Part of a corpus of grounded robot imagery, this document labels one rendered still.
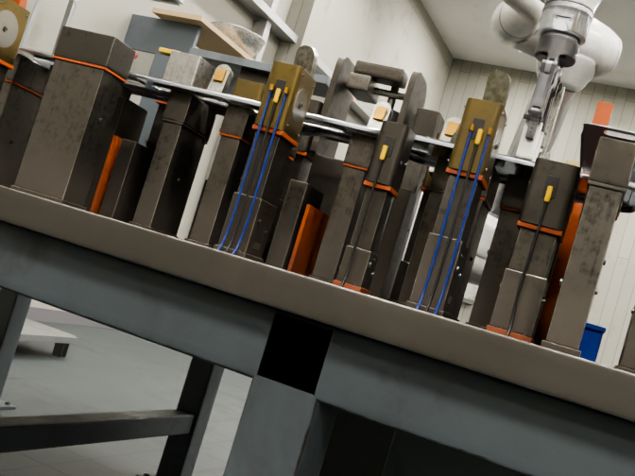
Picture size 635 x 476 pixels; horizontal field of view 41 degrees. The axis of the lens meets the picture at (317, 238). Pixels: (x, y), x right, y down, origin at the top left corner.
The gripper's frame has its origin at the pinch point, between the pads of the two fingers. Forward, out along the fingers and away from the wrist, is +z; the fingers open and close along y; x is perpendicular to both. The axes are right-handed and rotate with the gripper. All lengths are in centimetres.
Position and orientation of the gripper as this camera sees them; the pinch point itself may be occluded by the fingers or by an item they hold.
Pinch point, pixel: (529, 146)
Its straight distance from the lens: 158.3
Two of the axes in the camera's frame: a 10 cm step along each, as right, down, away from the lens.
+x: 9.1, 2.6, -3.2
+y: -2.9, -1.4, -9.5
